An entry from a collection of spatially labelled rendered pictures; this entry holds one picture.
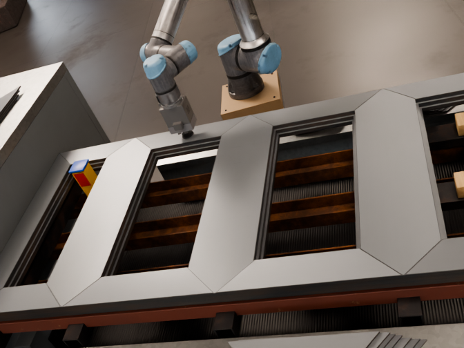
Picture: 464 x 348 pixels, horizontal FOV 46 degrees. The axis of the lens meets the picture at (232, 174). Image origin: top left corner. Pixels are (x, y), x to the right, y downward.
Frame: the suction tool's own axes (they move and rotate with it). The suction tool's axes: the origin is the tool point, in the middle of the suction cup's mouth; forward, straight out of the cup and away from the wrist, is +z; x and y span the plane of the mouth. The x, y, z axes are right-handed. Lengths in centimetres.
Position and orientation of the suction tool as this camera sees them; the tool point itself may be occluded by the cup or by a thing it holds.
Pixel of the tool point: (188, 137)
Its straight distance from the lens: 194.4
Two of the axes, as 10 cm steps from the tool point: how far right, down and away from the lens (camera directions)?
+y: 9.4, -1.6, -3.1
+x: 1.3, -6.6, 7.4
